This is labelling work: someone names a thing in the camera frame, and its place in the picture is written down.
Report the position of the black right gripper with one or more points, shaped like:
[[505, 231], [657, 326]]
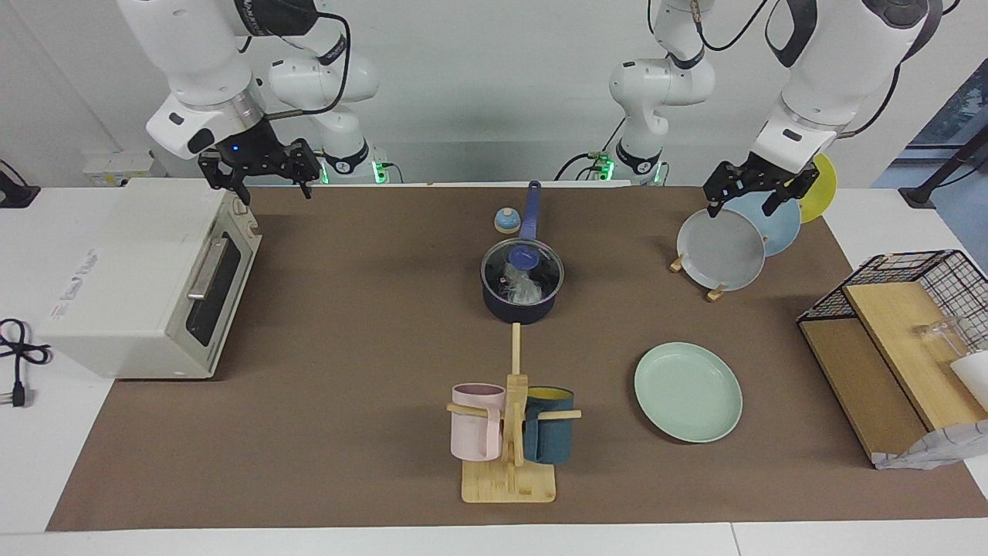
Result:
[[258, 154]]

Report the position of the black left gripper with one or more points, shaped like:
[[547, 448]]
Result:
[[760, 177]]

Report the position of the glass lid blue knob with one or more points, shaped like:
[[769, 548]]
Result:
[[523, 255]]

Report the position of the translucent vermicelli bundle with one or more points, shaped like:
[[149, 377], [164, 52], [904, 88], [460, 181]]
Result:
[[526, 289]]

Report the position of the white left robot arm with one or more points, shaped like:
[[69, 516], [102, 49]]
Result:
[[826, 69]]

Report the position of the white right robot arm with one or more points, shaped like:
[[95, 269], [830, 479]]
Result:
[[193, 46]]

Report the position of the light blue plate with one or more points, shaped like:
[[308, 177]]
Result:
[[779, 224]]

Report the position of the grey plate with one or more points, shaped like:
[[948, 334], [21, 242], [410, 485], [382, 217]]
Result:
[[722, 251]]

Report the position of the yellow plate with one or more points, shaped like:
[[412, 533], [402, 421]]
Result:
[[824, 189]]

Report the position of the wooden plate rack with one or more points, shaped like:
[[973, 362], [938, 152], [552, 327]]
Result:
[[715, 293]]

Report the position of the mint green plate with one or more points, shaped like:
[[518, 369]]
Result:
[[687, 392]]

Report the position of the white power strip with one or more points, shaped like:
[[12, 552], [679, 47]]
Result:
[[116, 166]]

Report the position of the cream toaster oven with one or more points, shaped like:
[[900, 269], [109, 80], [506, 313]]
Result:
[[131, 293]]

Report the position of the black stand leg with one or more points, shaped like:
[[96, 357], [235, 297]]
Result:
[[938, 174]]

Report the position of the brown table mat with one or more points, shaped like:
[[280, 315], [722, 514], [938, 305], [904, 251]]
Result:
[[347, 401]]

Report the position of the clear glass cup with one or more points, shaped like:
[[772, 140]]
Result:
[[942, 336]]

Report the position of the dark blue saucepan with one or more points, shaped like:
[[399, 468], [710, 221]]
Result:
[[517, 313]]

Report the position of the black desk clamp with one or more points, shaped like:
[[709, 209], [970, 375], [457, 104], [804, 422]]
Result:
[[15, 193]]

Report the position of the white cup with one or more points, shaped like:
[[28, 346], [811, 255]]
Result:
[[974, 378]]

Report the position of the dark teal mug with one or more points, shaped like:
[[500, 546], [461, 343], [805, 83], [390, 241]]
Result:
[[552, 436]]

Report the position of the white patterned bag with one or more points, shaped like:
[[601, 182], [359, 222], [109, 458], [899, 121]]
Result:
[[934, 448]]

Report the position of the pink mug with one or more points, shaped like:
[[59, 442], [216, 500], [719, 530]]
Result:
[[472, 432]]

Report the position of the wooden mug tree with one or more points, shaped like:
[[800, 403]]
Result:
[[509, 483]]

